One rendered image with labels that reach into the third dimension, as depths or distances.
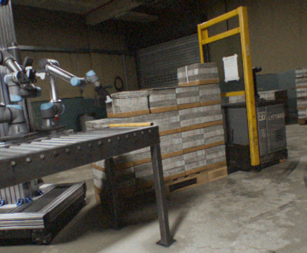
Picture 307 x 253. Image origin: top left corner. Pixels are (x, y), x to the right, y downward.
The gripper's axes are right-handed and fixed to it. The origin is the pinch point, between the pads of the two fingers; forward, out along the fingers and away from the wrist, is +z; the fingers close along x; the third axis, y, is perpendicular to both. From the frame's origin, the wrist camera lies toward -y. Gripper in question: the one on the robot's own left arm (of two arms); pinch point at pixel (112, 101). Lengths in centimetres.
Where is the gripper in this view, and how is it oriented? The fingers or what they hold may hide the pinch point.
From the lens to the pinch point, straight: 280.4
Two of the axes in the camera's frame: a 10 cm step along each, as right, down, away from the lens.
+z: 5.3, 7.8, 3.3
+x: 5.1, 0.3, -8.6
